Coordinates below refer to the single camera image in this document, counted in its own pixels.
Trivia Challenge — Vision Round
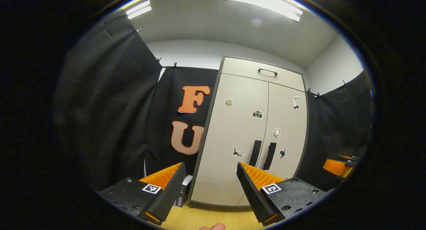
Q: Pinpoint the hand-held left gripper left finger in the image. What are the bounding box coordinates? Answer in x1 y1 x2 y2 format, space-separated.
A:
95 162 187 226

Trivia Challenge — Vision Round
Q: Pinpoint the small ceiling light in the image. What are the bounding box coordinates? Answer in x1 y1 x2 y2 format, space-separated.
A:
126 0 152 20

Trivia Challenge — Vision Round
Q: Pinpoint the beige cabinet door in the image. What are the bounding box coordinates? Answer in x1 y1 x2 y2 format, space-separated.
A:
236 82 308 206
191 74 269 206

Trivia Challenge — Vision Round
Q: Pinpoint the black backdrop cloth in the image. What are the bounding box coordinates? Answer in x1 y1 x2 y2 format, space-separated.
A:
296 70 375 192
55 15 218 192

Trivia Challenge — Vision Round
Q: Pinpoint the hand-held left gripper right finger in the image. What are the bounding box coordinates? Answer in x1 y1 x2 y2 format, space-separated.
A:
236 162 330 227

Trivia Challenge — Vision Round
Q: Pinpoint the grey double-door shoe cabinet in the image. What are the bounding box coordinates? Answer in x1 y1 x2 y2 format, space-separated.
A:
188 56 310 209

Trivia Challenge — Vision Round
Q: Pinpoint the beige cabinet drawer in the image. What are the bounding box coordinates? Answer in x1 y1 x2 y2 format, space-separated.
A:
221 57 306 92

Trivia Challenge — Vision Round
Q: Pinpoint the small white and blue box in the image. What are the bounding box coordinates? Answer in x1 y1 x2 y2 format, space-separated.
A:
173 175 193 208

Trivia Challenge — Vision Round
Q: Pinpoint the long ceiling light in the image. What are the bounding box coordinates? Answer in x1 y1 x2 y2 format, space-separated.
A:
222 0 303 23

